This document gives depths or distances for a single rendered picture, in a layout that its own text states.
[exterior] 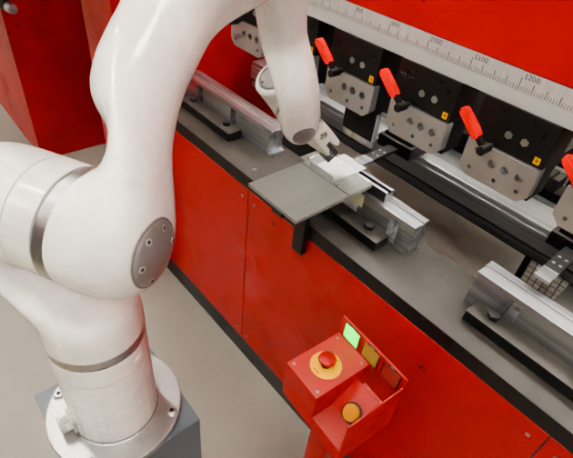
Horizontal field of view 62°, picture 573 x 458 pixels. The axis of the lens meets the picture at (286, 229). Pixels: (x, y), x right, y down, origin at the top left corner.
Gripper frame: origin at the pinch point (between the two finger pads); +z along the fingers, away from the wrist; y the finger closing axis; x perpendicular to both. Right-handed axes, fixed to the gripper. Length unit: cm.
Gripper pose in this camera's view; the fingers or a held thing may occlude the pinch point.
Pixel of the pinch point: (327, 153)
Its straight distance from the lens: 122.3
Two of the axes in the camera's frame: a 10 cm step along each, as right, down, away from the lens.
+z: 4.2, 3.5, 8.4
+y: -6.5, -5.4, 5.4
